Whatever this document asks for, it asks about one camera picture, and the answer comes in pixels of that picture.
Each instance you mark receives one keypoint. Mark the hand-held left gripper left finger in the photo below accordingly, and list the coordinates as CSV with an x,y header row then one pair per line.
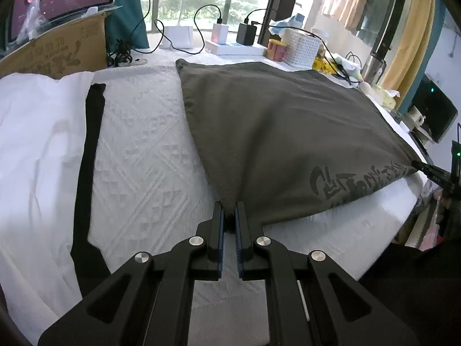
x,y
220,238

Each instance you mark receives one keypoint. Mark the white charger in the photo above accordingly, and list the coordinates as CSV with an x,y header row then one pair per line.
x,y
220,34

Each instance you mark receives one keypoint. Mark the dark grey t-shirt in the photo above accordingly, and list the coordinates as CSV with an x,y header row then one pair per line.
x,y
288,122

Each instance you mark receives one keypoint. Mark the brown cardboard box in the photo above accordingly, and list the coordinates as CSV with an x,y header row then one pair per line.
x,y
54,54

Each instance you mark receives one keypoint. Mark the white garment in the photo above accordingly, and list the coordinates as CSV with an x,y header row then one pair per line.
x,y
36,133

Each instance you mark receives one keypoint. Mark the white plastic basket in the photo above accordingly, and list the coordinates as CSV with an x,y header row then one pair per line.
x,y
302,48

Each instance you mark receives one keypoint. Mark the black sliding door frame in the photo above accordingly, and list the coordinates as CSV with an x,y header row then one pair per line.
x,y
390,10

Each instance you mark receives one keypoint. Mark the person's dark clothing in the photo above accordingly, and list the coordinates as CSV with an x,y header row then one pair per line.
x,y
414,295

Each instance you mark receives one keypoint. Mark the black charger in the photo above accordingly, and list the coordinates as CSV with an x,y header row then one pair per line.
x,y
246,34

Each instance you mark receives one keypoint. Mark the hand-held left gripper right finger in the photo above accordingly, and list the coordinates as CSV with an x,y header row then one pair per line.
x,y
238,245

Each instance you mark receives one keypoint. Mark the yellow plastic bag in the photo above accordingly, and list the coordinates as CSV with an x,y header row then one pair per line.
x,y
320,65

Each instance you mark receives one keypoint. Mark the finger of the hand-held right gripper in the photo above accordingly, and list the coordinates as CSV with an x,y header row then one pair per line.
x,y
432,173

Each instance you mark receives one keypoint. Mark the black monitor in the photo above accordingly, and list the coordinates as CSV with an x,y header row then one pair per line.
x,y
437,111

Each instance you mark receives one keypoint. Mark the hanging peach shirt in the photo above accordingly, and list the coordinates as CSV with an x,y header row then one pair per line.
x,y
345,0

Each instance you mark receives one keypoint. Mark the yellow tissue box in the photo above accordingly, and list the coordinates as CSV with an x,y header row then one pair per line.
x,y
387,97

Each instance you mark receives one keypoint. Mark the hanging dark green garment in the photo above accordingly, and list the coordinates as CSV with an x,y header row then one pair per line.
x,y
376,10

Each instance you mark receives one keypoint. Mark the teal curtain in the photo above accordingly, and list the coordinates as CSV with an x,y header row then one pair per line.
x,y
126,14
437,43

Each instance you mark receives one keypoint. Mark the blue and white packet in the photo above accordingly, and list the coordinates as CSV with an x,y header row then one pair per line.
x,y
293,21

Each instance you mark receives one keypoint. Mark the white desk lamp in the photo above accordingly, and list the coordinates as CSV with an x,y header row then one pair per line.
x,y
176,36

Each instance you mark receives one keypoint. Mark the yellow curtain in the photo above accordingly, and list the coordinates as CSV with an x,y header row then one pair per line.
x,y
414,43

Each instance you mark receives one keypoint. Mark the white power strip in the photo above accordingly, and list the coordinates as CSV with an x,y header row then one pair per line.
x,y
230,48

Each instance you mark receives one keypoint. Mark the red and yellow can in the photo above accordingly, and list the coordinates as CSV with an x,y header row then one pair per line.
x,y
276,50

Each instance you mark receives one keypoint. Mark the white egg-shaped ball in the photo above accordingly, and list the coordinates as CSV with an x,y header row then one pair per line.
x,y
365,86

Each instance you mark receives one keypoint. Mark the stainless steel tumbler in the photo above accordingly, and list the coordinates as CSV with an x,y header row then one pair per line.
x,y
372,66

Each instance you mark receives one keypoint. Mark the white mug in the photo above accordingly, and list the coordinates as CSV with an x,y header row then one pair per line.
x,y
417,114

